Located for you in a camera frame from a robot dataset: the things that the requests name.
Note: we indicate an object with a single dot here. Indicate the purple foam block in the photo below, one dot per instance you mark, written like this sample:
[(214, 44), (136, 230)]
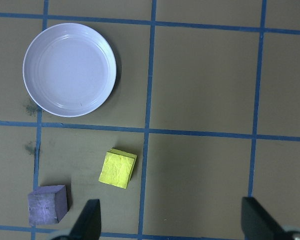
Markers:
[(43, 207)]

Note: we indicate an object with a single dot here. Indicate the yellow foam block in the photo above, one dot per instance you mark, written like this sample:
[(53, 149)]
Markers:
[(116, 170)]

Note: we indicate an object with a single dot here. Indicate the white round plate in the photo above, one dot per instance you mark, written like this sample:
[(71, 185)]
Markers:
[(70, 70)]

